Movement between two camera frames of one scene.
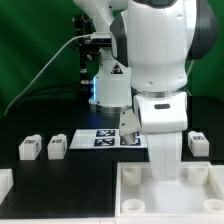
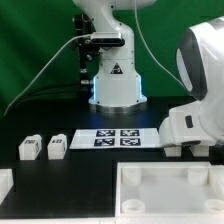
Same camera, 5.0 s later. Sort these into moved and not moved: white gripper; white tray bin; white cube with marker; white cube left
Moved: white gripper
Not moved: white cube left; white cube with marker; white tray bin
